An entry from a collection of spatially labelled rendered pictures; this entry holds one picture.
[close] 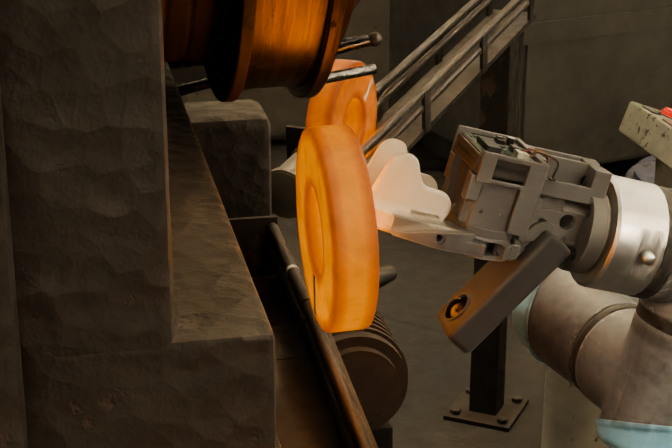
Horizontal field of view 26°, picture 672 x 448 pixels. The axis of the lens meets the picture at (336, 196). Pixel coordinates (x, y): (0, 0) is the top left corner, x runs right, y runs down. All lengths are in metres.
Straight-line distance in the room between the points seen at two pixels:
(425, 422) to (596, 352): 1.36
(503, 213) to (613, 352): 0.19
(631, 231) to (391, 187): 0.19
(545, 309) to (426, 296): 1.79
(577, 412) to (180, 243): 1.31
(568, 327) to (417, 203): 0.25
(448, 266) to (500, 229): 2.15
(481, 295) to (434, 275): 2.07
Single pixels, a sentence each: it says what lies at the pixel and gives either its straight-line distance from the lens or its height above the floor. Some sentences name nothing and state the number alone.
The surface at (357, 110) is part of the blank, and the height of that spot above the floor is 0.71.
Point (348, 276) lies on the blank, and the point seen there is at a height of 0.82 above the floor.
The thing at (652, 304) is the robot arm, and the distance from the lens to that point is 1.18.
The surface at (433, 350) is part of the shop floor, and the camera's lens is 2.84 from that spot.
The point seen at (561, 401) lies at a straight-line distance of 2.17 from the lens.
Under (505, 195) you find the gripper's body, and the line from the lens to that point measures 1.08.
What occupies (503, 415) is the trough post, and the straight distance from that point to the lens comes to 2.59.
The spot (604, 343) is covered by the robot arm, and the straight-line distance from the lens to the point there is 1.23.
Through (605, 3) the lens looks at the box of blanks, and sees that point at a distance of 3.50.
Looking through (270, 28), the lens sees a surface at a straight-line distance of 1.07.
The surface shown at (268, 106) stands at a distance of 4.02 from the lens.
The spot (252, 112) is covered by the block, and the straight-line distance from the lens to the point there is 1.48.
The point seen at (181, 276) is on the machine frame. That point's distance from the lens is 0.88.
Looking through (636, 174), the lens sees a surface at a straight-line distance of 2.52.
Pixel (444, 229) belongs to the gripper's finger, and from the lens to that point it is 1.07.
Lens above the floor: 1.20
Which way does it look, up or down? 19 degrees down
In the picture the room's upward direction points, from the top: straight up
